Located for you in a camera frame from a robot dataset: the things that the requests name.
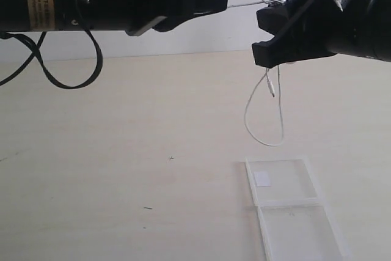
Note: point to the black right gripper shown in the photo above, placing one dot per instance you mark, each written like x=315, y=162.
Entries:
x=296, y=35

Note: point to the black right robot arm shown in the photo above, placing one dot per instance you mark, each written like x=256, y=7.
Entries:
x=378, y=14

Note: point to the white sticker label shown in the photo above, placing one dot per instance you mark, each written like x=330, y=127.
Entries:
x=262, y=179

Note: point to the clear plastic storage case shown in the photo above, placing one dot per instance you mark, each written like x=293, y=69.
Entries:
x=293, y=216

